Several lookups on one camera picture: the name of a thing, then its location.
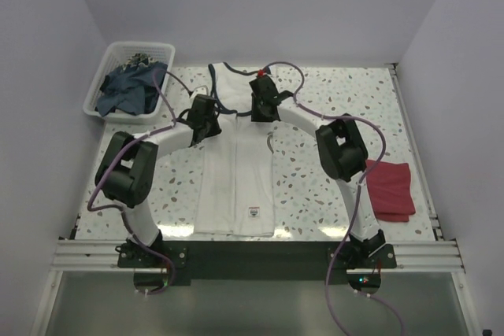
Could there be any white tank top navy trim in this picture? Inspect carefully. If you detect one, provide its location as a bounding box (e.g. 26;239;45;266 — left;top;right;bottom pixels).
194;62;275;237

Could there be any red tank top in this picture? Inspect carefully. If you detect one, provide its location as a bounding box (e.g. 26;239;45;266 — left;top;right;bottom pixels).
367;161;416;223

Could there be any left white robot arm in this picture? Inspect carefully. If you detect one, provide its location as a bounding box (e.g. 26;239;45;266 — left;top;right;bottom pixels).
87;94;221;267

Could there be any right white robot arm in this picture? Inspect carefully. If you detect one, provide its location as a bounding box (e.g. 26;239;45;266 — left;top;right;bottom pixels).
250;75;386;268

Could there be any blue denim tank top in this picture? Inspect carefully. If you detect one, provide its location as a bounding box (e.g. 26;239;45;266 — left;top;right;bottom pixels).
95;61;167;116

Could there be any patterned tank top in basket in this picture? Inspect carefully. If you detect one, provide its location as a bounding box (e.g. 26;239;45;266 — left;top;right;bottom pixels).
124;53;154;67

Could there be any white plastic basket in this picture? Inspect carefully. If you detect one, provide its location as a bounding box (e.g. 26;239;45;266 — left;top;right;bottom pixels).
83;41;176;125

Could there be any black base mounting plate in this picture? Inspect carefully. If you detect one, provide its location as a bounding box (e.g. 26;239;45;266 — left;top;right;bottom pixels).
115;241;398;289

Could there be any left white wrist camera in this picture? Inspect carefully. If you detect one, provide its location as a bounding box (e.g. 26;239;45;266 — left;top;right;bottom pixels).
191;86;209;97

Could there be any aluminium front rail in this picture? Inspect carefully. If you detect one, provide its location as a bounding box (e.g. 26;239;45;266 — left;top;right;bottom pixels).
50;240;122;272

